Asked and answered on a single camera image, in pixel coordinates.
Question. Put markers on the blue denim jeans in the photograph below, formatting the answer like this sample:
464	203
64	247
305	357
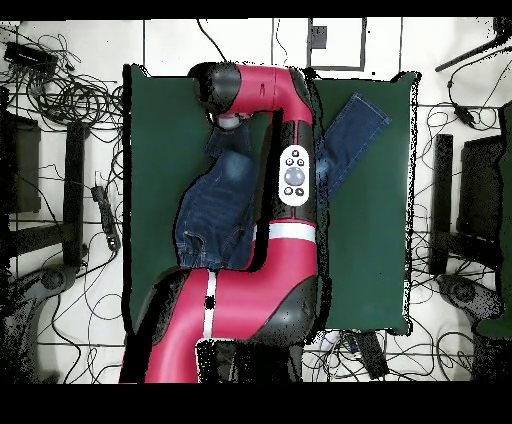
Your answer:
216	208

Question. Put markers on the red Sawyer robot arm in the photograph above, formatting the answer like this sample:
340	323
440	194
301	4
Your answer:
256	288

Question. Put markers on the dark flat panel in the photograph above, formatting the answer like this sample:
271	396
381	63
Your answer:
26	168
480	188

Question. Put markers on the dark green table cloth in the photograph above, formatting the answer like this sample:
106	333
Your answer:
368	240

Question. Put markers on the black power strip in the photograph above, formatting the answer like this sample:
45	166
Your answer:
370	354
107	220

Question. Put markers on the black stand bar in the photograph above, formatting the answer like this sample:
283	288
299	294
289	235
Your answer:
442	200
74	192

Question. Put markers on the small grey square plate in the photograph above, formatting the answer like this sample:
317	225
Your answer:
319	38

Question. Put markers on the grey tripod base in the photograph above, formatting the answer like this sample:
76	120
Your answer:
466	292
52	279

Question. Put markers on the black power adapter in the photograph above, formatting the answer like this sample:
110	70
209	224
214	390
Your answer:
464	114

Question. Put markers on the thin black rod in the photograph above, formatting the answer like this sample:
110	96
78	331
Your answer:
468	54

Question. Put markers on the black electronics box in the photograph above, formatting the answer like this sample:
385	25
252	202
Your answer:
30	56

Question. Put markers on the grey rectangular frame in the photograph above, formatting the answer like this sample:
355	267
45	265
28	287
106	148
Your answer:
336	68

